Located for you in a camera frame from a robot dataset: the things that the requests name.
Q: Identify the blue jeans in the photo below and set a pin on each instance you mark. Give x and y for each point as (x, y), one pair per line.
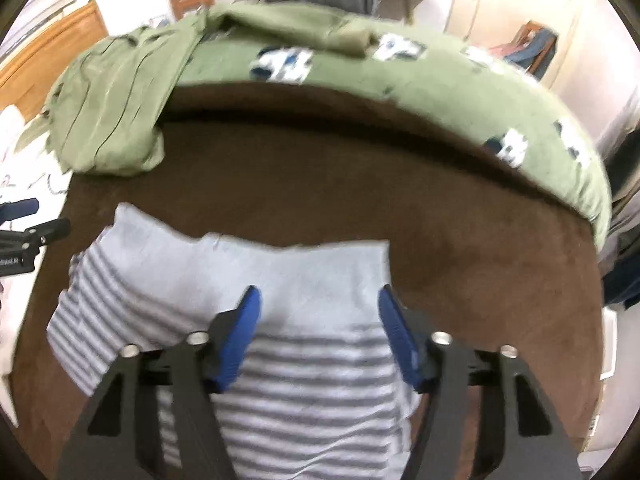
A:
(537, 50)

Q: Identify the green printed blanket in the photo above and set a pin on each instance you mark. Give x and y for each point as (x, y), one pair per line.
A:
(425, 95)

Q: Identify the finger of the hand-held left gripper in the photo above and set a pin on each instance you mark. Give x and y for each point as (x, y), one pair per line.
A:
(45, 235)
(20, 209)

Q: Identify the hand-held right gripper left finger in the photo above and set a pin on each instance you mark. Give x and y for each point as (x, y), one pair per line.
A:
(237, 330)

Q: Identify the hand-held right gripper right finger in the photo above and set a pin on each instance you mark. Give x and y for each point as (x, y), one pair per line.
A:
(400, 335)

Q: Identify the grey striped sweater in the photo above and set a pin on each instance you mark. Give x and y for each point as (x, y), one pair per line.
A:
(310, 285)

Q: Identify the green folded garment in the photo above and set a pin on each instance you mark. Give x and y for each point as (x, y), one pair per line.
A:
(115, 105)

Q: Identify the wooden headboard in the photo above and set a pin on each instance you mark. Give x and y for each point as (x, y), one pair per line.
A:
(55, 45)

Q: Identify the white printed cloth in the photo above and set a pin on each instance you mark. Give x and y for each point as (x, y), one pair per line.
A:
(25, 170)

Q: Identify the brown bed cover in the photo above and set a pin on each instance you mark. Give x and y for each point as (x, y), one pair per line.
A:
(350, 185)

